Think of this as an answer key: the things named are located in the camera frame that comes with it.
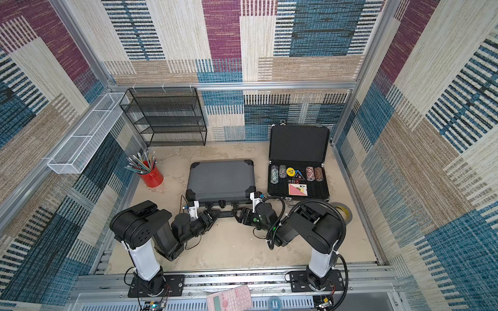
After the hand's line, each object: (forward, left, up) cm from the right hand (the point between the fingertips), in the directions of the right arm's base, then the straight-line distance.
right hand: (238, 214), depth 89 cm
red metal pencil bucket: (+19, +44, +1) cm, 48 cm away
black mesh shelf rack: (+52, +40, +16) cm, 67 cm away
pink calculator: (-31, -1, -1) cm, 31 cm away
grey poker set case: (+13, +8, +8) cm, 17 cm away
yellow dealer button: (+23, -27, 0) cm, 35 cm away
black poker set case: (+31, -31, +4) cm, 44 cm away
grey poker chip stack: (+23, -22, +1) cm, 32 cm away
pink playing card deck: (+13, -29, -1) cm, 32 cm away
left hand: (-1, +7, +1) cm, 7 cm away
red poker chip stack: (+21, -36, +1) cm, 42 cm away
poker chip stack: (+21, -18, +1) cm, 28 cm away
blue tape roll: (-33, -14, -3) cm, 36 cm away
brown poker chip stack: (+22, -41, +1) cm, 47 cm away
